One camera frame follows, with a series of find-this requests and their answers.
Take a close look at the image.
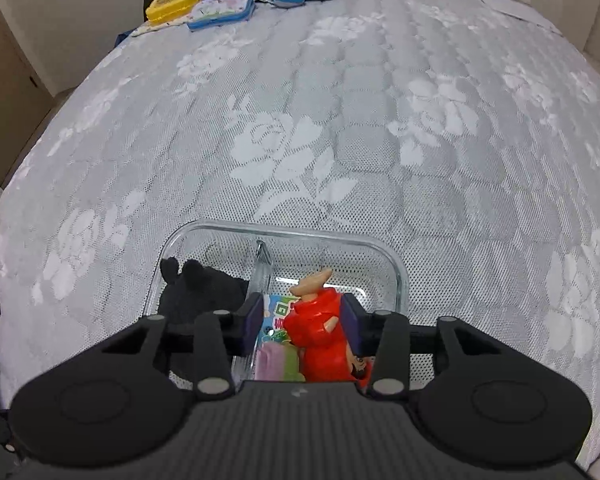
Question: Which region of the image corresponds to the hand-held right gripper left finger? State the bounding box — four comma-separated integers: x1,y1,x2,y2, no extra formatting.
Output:
100,294,265,402

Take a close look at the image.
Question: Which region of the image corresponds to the small yellow plastic box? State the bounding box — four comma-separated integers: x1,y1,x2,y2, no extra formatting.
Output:
145,0,203,25

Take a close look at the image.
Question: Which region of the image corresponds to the white paper sheet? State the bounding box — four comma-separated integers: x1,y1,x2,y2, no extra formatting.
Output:
467,0,563,36

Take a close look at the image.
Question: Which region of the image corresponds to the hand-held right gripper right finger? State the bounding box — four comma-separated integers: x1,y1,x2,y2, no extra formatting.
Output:
341,292,501,402

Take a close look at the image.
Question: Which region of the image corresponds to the clear glass container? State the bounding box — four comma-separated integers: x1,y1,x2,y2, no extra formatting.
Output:
152,220,411,396

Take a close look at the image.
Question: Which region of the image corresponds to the pink and green eraser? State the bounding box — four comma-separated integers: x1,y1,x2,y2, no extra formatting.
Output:
256,342,303,383

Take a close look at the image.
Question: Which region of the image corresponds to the colourful printed packet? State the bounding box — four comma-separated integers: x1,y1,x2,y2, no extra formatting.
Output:
260,294,301,346

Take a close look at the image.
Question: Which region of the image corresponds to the beige wooden cabinet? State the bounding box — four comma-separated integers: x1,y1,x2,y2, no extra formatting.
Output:
0,0,56,186

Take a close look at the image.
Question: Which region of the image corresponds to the white floral cloth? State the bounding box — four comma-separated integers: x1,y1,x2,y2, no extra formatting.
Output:
130,10,201,38

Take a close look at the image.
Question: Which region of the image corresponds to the red toy figurine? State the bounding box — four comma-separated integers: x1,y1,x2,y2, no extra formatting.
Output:
284,267,376,391

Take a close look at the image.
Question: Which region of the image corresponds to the black fabric item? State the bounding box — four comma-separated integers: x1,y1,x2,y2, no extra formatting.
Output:
159,257,251,386

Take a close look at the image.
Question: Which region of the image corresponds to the grey floral bed cover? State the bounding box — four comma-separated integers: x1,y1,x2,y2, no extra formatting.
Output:
0,0,600,480

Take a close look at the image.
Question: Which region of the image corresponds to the blue floral pouch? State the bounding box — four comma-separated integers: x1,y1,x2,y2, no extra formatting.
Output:
187,0,256,32

